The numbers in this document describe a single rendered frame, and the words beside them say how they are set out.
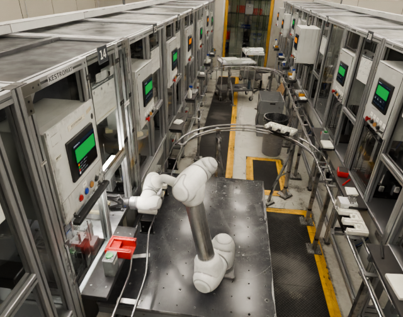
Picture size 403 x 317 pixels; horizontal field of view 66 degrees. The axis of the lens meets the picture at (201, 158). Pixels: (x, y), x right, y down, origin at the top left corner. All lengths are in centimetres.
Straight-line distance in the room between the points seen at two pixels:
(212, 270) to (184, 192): 54
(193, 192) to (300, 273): 189
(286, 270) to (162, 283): 144
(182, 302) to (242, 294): 37
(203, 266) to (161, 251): 54
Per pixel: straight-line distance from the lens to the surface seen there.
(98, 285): 189
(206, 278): 187
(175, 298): 207
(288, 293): 305
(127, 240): 202
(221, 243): 199
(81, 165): 155
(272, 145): 491
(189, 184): 154
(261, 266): 227
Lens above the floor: 234
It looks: 29 degrees down
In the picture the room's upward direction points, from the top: 2 degrees clockwise
